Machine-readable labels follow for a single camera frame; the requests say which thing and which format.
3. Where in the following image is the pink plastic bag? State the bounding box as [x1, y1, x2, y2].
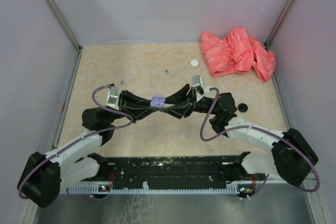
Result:
[200, 27, 276, 82]

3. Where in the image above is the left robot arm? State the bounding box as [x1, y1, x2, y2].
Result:
[17, 86, 165, 208]

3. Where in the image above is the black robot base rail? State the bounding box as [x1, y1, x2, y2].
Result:
[88, 152, 265, 190]

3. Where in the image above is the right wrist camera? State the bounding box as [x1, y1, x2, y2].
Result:
[192, 75, 209, 95]

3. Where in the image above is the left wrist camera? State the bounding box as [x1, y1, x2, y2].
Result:
[106, 84, 120, 110]

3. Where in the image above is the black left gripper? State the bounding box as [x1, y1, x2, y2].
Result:
[104, 90, 159, 123]

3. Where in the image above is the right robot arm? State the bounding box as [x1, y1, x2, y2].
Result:
[160, 84, 321, 191]

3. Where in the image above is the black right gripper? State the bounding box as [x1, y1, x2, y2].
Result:
[160, 84, 217, 119]

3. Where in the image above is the purple charging case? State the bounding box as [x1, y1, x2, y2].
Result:
[150, 94, 165, 109]

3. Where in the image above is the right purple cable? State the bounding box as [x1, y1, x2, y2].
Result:
[200, 87, 320, 192]

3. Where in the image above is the black round charging case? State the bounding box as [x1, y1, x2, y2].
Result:
[238, 103, 248, 113]

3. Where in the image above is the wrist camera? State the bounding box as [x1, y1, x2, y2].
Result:
[106, 84, 120, 110]
[192, 75, 209, 95]

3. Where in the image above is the white round charging case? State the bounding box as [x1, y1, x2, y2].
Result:
[190, 59, 199, 68]

